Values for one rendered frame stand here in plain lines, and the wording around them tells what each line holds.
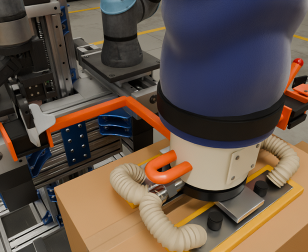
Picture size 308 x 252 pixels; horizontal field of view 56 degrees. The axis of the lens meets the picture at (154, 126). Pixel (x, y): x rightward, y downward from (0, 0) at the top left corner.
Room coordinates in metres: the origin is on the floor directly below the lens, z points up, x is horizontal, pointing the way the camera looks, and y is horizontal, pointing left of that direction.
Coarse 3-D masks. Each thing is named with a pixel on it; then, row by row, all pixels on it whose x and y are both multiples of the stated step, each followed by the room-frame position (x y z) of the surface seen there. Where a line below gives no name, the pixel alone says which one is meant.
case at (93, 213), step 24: (168, 144) 0.63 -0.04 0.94; (288, 144) 0.63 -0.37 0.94; (96, 168) 0.53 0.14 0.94; (72, 192) 0.45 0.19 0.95; (96, 192) 0.45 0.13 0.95; (72, 216) 0.39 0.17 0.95; (96, 216) 0.39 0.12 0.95; (120, 216) 0.39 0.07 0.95; (168, 216) 0.39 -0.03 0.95; (288, 216) 0.39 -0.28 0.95; (72, 240) 0.41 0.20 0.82; (96, 240) 0.33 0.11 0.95; (120, 240) 0.33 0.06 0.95; (144, 240) 0.33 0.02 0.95; (264, 240) 0.33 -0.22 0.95; (288, 240) 0.33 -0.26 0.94
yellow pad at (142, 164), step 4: (156, 156) 0.56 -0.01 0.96; (148, 160) 0.54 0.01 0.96; (140, 164) 0.53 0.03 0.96; (144, 164) 0.52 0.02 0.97; (168, 164) 0.52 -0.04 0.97; (160, 168) 0.49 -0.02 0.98; (164, 168) 0.51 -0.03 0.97; (168, 168) 0.51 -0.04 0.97; (144, 180) 0.47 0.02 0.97; (148, 180) 0.47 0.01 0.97; (144, 184) 0.45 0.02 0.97; (148, 184) 0.45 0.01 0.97; (132, 204) 0.41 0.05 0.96
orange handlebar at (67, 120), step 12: (300, 84) 0.71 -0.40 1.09; (96, 108) 0.59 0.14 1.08; (108, 108) 0.61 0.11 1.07; (132, 108) 0.61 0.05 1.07; (144, 108) 0.59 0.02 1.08; (60, 120) 0.54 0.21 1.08; (72, 120) 0.55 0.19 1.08; (156, 120) 0.54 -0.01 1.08; (168, 132) 0.50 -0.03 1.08; (168, 156) 0.42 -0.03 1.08; (144, 168) 0.40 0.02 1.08; (156, 168) 0.40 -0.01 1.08; (180, 168) 0.39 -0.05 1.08; (156, 180) 0.36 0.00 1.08; (168, 180) 0.36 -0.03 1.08
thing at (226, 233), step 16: (256, 176) 0.48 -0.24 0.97; (256, 192) 0.42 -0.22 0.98; (272, 192) 0.43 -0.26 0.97; (288, 192) 0.44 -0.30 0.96; (208, 208) 0.39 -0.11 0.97; (272, 208) 0.39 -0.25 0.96; (176, 224) 0.35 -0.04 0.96; (208, 224) 0.34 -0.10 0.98; (224, 224) 0.35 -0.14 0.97; (240, 224) 0.35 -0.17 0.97; (256, 224) 0.35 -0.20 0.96; (208, 240) 0.31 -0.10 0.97; (224, 240) 0.32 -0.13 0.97; (240, 240) 0.32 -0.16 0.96
